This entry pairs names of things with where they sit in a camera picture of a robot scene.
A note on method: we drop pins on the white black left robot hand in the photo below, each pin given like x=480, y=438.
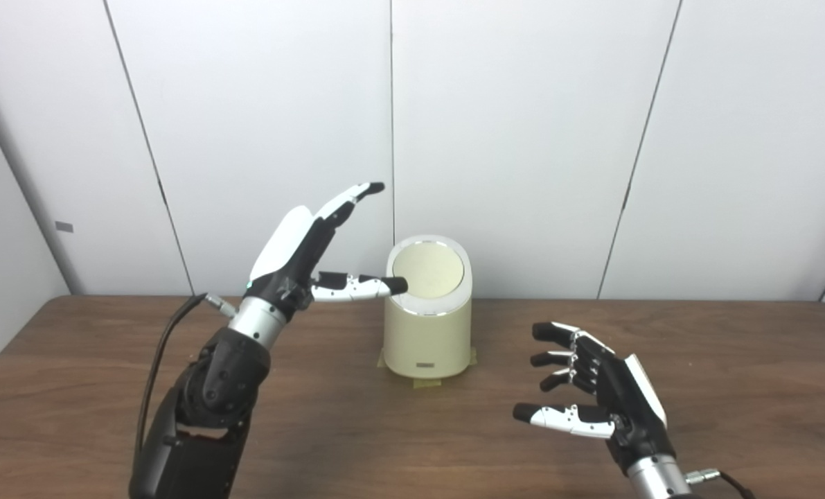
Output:
x=287, y=256

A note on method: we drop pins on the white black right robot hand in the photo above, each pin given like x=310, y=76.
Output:
x=630, y=409

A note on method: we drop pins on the cream round bin lid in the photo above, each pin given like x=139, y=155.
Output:
x=431, y=269

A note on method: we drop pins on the cream-colored cylindrical bin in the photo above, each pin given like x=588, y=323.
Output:
x=427, y=339

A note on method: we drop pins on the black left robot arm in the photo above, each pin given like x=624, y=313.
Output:
x=211, y=402

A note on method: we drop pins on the yellow masking tape piece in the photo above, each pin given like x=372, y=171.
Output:
x=427, y=382

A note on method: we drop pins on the small gray wall tag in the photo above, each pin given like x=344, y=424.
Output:
x=64, y=226

